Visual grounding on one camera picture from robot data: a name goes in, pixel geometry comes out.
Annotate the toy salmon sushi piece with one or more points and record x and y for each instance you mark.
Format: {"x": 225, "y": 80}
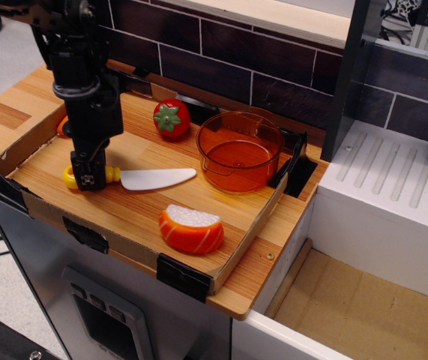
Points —
{"x": 191, "y": 231}

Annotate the orange toy carrot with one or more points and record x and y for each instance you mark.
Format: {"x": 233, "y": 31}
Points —
{"x": 63, "y": 128}

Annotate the cardboard fence with black tape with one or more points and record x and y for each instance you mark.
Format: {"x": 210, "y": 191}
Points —
{"x": 33, "y": 157}

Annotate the orange transparent plastic pot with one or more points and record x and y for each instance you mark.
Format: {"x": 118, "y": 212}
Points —
{"x": 239, "y": 151}

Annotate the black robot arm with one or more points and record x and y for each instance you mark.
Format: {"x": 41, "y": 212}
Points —
{"x": 66, "y": 35}

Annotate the dark grey shelf post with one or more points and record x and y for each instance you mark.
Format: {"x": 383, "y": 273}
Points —
{"x": 363, "y": 32}

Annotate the white toy sink unit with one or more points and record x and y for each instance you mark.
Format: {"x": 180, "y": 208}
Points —
{"x": 353, "y": 281}

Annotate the red toy tomato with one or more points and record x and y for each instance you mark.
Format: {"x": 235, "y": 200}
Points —
{"x": 171, "y": 118}

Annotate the yellow handled white toy knife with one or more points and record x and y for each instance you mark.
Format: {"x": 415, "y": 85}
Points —
{"x": 135, "y": 180}

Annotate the grey toy oven front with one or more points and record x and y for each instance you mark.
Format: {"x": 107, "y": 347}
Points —
{"x": 116, "y": 326}

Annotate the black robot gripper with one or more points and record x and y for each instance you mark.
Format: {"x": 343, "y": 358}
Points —
{"x": 92, "y": 101}

